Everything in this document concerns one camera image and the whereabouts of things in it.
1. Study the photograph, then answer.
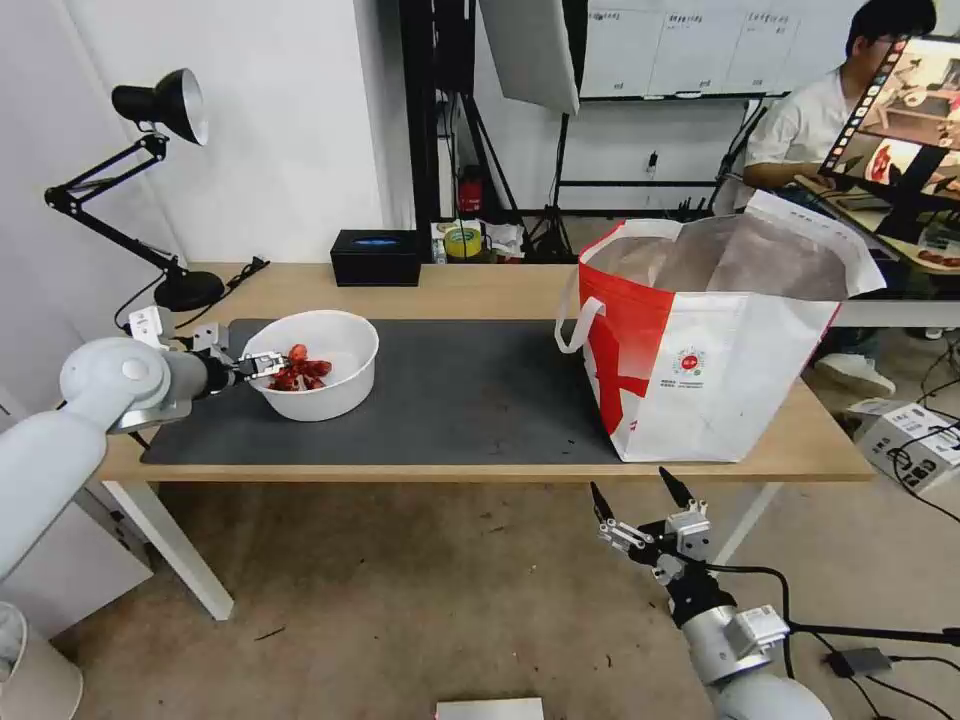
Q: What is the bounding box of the robot front white shell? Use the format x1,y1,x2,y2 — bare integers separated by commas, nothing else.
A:
435,698,547,720

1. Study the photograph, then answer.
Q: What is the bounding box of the white cardboard box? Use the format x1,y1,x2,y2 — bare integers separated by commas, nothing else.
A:
847,398,960,497

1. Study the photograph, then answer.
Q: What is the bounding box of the white round bowl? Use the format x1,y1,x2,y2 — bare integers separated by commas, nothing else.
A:
243,310,381,423

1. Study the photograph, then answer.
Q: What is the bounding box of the black floor cable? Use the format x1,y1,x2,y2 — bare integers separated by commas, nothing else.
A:
787,619,960,648

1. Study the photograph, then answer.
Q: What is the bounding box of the dark grey desk mat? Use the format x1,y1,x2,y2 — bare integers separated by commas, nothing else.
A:
139,317,625,465

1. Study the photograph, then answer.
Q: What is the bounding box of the wooden side desk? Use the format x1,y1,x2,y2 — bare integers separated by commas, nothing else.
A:
793,173,960,333

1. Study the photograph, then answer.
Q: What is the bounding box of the yellow green tape roll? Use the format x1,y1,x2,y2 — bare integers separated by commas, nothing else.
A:
443,221,486,261

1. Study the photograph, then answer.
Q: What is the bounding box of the white table leg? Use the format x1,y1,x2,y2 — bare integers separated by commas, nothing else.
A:
103,479,236,623
710,479,786,565

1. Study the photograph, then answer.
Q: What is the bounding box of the white softbox reflector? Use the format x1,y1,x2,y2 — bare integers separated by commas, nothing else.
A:
478,0,583,117

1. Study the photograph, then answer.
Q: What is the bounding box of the black desk lamp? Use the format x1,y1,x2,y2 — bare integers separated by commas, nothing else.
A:
43,67,227,313

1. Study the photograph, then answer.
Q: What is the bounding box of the red and white takeout bag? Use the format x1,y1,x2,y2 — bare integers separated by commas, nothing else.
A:
554,188,889,465

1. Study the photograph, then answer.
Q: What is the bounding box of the black metal rack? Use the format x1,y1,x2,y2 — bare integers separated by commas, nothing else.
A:
398,0,478,226

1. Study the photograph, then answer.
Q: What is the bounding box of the white round bin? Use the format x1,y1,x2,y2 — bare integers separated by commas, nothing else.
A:
0,599,85,720

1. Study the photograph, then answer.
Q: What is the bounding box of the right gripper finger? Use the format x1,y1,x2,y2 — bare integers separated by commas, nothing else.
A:
589,481,654,556
657,465,711,519

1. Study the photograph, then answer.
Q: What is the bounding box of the black tripod stand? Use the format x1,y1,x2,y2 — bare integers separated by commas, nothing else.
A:
521,112,595,262

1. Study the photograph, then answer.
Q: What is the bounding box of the grey power adapter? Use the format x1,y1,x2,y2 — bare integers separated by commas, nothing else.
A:
824,647,895,678

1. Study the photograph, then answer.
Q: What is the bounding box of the black robot wrist cable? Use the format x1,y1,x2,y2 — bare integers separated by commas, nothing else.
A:
716,565,798,681

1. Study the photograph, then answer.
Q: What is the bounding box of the red canister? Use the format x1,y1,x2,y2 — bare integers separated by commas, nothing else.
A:
458,165,487,217

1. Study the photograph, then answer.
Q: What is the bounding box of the black tissue box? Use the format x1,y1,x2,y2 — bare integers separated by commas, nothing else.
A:
329,229,424,289

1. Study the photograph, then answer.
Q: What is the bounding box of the whiteboard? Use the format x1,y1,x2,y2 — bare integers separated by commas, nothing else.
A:
580,0,865,103

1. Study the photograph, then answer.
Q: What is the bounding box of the person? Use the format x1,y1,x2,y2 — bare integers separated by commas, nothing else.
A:
740,0,940,400

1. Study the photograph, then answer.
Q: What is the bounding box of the computer monitor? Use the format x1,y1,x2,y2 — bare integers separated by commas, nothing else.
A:
817,32,960,246

